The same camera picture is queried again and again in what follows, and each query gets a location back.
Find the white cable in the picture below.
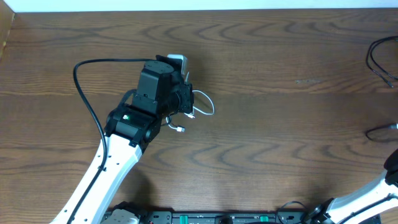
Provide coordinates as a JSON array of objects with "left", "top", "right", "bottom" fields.
[{"left": 165, "top": 72, "right": 216, "bottom": 133}]

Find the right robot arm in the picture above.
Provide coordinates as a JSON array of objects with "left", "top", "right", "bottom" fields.
[{"left": 303, "top": 151, "right": 397, "bottom": 224}]

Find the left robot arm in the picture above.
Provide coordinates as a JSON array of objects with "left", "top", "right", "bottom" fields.
[{"left": 53, "top": 54, "right": 194, "bottom": 223}]

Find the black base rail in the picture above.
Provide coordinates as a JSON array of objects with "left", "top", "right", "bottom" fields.
[{"left": 102, "top": 211, "right": 382, "bottom": 224}]

